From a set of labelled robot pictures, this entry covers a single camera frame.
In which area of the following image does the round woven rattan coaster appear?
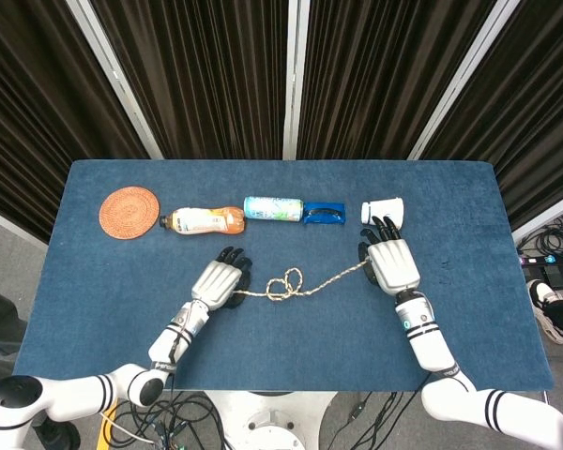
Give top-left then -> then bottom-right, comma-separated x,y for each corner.
99,186 -> 161,241

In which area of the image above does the brown curtain partition panel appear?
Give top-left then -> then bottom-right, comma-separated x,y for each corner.
0,0 -> 164,245
281,0 -> 522,161
66,0 -> 306,161
406,0 -> 563,245

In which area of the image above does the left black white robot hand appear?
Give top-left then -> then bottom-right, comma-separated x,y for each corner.
190,245 -> 254,312

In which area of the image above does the white green drink can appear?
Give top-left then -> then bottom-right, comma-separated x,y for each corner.
242,195 -> 306,222

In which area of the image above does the blue table cloth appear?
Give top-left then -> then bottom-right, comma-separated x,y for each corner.
12,158 -> 556,392

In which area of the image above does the black floor cable bundle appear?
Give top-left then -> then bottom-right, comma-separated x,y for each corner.
319,390 -> 426,450
100,391 -> 229,450
518,213 -> 563,257

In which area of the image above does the black shoe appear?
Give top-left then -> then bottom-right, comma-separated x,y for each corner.
30,415 -> 82,450

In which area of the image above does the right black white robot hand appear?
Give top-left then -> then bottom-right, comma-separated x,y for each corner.
357,215 -> 422,297

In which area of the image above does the black power strip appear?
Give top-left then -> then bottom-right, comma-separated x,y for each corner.
517,252 -> 563,271

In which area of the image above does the orange drink plastic bottle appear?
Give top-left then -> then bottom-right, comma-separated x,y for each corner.
159,205 -> 250,236

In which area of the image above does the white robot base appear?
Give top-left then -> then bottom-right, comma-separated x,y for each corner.
205,389 -> 340,450

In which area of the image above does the beige twisted rope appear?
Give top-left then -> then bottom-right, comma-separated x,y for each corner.
234,259 -> 373,305

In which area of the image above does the blue snack packet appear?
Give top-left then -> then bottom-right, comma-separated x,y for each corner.
302,201 -> 347,227

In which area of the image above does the white sneaker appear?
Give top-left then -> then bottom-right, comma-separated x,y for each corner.
526,278 -> 563,347

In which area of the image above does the dark grey trouser leg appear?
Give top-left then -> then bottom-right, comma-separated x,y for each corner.
0,285 -> 30,379

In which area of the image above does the white paper cup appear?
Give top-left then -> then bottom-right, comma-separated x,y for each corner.
359,197 -> 406,226

